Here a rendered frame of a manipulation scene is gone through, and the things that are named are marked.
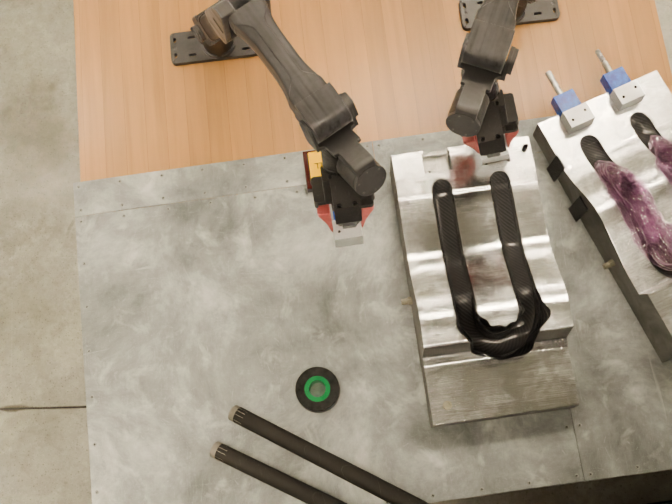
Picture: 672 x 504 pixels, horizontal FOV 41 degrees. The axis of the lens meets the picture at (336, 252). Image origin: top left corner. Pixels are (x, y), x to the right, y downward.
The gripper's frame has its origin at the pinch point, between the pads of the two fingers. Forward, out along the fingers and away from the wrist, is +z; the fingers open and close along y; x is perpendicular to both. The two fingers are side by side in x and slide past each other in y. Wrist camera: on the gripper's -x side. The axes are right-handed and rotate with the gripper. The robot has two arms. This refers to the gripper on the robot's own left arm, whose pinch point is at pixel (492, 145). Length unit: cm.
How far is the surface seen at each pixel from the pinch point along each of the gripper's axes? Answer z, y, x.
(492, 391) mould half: 19.6, -7.9, -38.8
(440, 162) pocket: 5.0, -10.2, 2.5
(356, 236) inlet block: -2.5, -25.8, -16.0
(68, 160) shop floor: 52, -122, 69
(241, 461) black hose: 15, -53, -47
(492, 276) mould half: 9.5, -4.2, -21.6
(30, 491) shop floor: 79, -137, -21
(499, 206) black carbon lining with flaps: 8.5, -0.8, -7.7
